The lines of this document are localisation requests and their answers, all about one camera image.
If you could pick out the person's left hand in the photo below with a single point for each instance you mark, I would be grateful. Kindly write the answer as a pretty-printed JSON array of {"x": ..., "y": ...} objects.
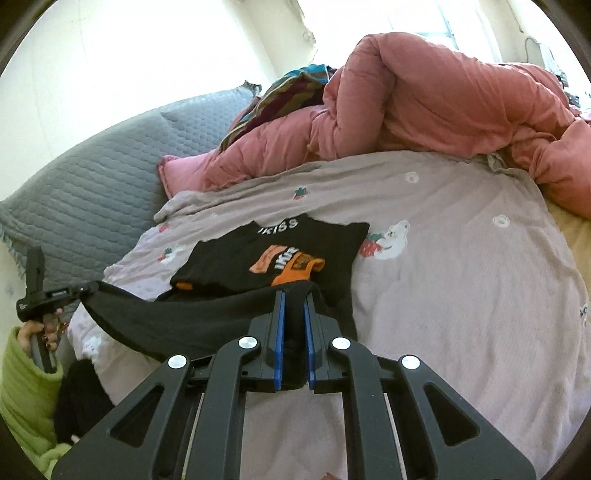
[{"x": 27, "y": 331}]

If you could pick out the grey quilted headboard cover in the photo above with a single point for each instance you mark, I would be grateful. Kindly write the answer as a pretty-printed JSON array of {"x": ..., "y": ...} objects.
[{"x": 92, "y": 175}]

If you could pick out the person's right hand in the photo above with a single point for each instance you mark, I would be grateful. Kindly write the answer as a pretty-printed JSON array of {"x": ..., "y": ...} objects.
[{"x": 331, "y": 477}]

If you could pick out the striped cloth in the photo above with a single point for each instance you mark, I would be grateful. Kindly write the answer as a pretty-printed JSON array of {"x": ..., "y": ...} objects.
[{"x": 286, "y": 87}]

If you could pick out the pink pillow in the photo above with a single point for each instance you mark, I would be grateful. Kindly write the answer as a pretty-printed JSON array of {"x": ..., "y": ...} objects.
[{"x": 182, "y": 173}]

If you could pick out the black sweater with orange cuffs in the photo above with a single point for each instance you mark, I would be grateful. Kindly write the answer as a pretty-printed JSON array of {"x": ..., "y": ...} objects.
[{"x": 221, "y": 263}]

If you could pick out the dark cloth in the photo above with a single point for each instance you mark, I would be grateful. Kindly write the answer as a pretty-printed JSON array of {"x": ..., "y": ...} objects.
[{"x": 78, "y": 401}]

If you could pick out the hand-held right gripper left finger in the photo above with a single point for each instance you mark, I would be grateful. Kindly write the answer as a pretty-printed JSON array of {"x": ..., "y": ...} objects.
[{"x": 280, "y": 341}]

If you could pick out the lilac printed blanket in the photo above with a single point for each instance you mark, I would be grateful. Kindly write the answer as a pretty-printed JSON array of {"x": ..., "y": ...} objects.
[{"x": 461, "y": 300}]

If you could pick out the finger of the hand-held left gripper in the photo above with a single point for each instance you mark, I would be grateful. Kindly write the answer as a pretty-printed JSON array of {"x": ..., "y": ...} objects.
[{"x": 76, "y": 290}]

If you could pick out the pink duvet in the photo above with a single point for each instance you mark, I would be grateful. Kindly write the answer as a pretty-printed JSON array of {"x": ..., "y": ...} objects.
[{"x": 438, "y": 92}]

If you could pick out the person's left forearm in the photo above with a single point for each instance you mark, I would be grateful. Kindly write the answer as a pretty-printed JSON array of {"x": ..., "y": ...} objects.
[{"x": 23, "y": 392}]

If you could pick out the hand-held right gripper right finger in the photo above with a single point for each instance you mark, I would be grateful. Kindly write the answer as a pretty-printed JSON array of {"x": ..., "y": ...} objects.
[{"x": 308, "y": 341}]

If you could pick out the cream bed sheet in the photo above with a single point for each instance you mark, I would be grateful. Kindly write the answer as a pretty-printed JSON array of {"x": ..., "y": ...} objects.
[{"x": 572, "y": 226}]

